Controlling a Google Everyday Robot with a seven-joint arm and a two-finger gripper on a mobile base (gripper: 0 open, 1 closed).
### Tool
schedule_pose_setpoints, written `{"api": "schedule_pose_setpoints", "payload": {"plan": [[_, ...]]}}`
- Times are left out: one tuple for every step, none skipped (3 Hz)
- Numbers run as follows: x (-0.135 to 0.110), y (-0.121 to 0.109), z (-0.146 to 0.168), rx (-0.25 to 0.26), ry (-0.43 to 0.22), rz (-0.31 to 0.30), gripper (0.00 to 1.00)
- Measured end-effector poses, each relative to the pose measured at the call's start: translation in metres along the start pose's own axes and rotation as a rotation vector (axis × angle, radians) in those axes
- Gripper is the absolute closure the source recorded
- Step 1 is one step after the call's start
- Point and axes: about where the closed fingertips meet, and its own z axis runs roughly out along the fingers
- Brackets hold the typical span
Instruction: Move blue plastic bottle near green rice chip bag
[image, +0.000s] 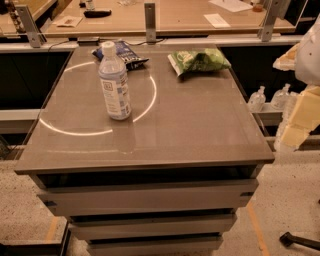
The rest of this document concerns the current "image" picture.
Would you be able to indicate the wooden desk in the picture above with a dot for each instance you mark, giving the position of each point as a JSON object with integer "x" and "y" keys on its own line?
{"x": 173, "y": 18}

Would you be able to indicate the blue chip bag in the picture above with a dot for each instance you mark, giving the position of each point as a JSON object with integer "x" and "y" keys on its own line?
{"x": 128, "y": 56}

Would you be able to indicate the large white paper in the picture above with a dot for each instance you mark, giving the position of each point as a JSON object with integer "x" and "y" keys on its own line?
{"x": 232, "y": 5}

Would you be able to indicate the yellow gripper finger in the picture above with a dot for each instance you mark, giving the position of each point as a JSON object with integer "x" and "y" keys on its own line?
{"x": 304, "y": 118}

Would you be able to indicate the black chair leg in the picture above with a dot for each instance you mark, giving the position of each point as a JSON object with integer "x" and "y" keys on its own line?
{"x": 287, "y": 239}

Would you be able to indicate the grey drawer cabinet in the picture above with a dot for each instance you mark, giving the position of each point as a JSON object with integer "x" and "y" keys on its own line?
{"x": 192, "y": 129}

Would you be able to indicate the clear sanitizer bottle left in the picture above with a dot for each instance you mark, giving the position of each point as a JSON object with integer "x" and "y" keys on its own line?
{"x": 257, "y": 100}

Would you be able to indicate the left metal bracket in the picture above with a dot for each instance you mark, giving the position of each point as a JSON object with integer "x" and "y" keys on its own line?
{"x": 34, "y": 35}

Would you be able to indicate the clear sanitizer bottle right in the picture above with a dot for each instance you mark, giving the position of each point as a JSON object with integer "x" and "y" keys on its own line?
{"x": 280, "y": 97}

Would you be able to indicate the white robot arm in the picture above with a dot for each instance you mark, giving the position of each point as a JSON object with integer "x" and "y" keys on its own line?
{"x": 304, "y": 59}

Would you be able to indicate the blue plastic water bottle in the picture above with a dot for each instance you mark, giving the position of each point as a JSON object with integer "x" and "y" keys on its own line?
{"x": 113, "y": 77}

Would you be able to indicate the middle metal bracket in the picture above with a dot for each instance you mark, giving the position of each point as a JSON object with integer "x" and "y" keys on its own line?
{"x": 150, "y": 22}

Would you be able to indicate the middle grey drawer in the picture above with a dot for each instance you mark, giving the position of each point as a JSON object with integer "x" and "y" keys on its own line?
{"x": 151, "y": 227}

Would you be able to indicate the metal bracket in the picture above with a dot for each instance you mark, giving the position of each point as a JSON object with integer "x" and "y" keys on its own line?
{"x": 34, "y": 35}
{"x": 150, "y": 22}
{"x": 274, "y": 9}

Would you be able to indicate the small paper card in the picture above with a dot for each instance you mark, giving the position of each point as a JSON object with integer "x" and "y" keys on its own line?
{"x": 68, "y": 21}

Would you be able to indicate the grey drawer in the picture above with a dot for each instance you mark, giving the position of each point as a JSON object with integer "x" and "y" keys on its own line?
{"x": 148, "y": 198}
{"x": 142, "y": 248}
{"x": 151, "y": 227}

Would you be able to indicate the top grey drawer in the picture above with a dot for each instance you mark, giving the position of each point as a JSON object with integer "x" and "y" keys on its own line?
{"x": 148, "y": 198}

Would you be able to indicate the green rice chip bag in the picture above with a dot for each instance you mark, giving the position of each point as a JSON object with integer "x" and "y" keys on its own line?
{"x": 206, "y": 60}

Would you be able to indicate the white paper sheet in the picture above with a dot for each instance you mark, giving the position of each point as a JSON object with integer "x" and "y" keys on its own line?
{"x": 217, "y": 21}

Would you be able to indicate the bottom grey drawer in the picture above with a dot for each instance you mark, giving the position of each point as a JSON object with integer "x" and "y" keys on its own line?
{"x": 142, "y": 248}

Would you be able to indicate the clear sanitizer bottle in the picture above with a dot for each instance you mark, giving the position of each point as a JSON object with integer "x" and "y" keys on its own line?
{"x": 257, "y": 100}
{"x": 280, "y": 97}

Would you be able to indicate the black remote on desk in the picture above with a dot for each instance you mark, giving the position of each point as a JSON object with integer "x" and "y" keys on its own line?
{"x": 97, "y": 13}

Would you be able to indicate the right metal bracket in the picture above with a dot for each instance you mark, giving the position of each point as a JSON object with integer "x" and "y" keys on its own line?
{"x": 274, "y": 9}

